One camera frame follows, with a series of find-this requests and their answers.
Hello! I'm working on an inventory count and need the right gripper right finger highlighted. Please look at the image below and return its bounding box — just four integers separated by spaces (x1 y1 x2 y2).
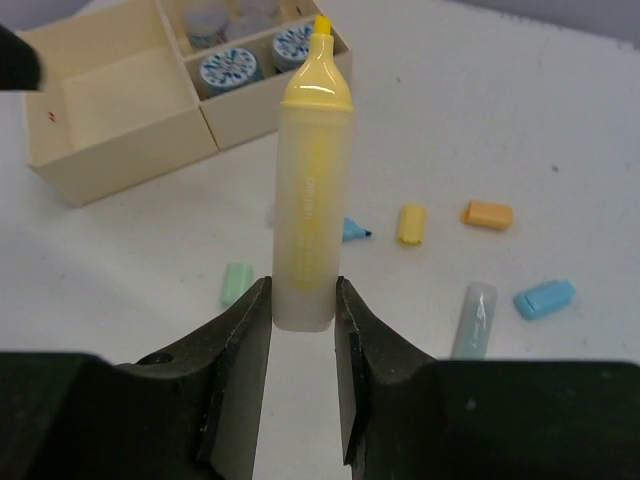
335 278 639 479

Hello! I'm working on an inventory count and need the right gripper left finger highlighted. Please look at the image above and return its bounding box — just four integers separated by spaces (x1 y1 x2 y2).
1 278 272 479

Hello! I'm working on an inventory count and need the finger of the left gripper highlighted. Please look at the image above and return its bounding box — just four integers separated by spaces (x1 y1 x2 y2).
0 25 43 91

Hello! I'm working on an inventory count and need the clear paperclip jar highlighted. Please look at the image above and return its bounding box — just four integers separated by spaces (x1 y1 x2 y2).
225 0 280 41
182 1 231 50

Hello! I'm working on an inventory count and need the blue patterned jar front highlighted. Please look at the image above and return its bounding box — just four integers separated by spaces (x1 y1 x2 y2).
199 47 264 96

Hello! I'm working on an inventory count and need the blue patterned jar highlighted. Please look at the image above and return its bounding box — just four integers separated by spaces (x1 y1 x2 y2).
199 47 264 96
271 23 313 73

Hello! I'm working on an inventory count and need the blue patterned jar back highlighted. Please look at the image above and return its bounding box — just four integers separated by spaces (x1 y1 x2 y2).
271 23 313 73

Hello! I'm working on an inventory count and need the yellow highlighter pen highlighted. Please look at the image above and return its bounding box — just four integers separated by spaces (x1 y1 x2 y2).
272 15 355 332

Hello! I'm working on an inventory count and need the green highlighter pen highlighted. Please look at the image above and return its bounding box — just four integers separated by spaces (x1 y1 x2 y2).
451 282 498 360

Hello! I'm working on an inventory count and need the beige three-compartment tray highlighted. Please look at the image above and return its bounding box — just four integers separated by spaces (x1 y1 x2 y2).
14 0 354 207

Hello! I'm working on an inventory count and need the green highlighter cap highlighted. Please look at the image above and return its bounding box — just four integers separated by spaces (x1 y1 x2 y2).
220 263 254 307

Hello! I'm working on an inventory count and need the blue highlighter cap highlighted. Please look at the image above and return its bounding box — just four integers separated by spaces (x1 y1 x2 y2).
513 280 576 320

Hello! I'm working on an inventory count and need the blue highlighter pen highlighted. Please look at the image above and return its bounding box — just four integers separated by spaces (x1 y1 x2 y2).
264 204 374 244

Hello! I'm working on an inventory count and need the yellow highlighter cap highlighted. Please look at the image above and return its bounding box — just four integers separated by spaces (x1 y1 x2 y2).
396 204 427 246

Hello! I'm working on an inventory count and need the orange highlighter cap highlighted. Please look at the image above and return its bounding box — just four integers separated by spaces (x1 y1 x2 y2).
460 200 514 231

